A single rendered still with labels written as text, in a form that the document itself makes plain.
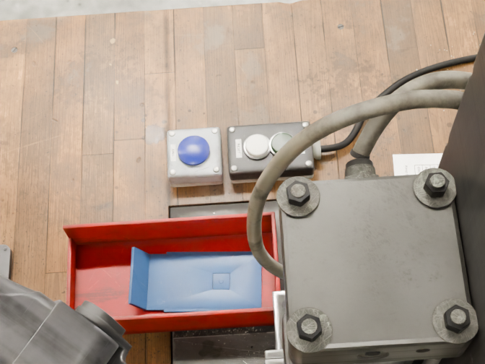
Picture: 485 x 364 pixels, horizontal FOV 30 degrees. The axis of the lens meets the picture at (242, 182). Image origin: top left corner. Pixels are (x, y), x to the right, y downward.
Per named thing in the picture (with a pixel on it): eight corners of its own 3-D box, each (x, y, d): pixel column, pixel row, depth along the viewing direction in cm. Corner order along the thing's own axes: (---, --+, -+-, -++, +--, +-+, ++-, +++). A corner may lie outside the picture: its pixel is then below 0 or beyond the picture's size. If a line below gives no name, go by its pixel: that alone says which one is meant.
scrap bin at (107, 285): (73, 243, 112) (62, 224, 106) (275, 230, 111) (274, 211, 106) (70, 338, 107) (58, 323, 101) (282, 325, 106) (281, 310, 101)
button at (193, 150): (178, 142, 115) (177, 135, 113) (210, 140, 115) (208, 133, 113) (179, 171, 113) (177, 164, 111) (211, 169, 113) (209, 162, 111)
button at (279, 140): (271, 140, 114) (270, 133, 113) (293, 139, 114) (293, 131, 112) (272, 161, 113) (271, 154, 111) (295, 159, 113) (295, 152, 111)
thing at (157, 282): (135, 255, 110) (131, 246, 107) (261, 254, 109) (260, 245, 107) (131, 310, 107) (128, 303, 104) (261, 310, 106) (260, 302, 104)
